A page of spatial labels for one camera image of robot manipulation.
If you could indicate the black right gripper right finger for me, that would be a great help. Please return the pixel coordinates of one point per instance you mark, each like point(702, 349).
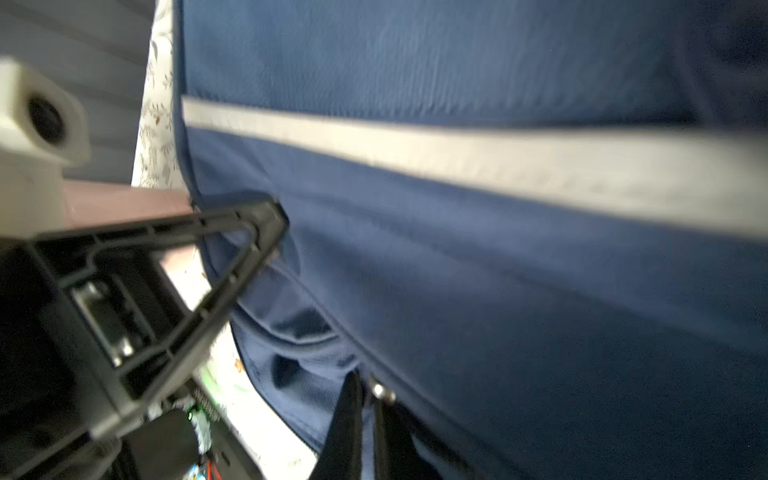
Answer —
point(395, 455)

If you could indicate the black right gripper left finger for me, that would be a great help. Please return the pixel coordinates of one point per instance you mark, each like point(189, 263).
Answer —
point(341, 456)

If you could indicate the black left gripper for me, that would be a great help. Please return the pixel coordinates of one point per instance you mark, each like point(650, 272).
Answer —
point(93, 330)

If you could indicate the navy blue student backpack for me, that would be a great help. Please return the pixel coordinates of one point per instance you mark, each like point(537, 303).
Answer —
point(537, 229)

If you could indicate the cup of coloured pencils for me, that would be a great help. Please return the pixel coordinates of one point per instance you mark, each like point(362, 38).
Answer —
point(96, 203)

